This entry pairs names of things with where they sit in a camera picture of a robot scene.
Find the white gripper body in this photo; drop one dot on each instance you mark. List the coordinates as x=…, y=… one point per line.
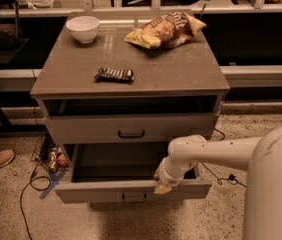
x=166, y=178

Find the grey drawer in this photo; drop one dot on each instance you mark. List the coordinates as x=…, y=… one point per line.
x=128, y=128
x=123, y=172

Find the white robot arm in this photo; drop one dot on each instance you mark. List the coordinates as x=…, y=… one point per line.
x=260, y=157

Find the grey top drawer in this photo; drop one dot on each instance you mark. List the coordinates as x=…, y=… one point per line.
x=128, y=128

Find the grey drawer cabinet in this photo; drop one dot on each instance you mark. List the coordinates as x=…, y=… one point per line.
x=183, y=80

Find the blue tape cross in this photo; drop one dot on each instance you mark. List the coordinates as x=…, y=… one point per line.
x=54, y=180

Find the dark striped candy bar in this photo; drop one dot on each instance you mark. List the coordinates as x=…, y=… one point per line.
x=114, y=75

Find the yellow brown chip bag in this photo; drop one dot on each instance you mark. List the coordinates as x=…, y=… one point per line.
x=166, y=32

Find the white bowl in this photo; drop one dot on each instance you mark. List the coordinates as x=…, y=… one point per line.
x=83, y=29

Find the wire basket with items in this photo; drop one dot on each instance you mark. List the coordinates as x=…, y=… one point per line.
x=48, y=154

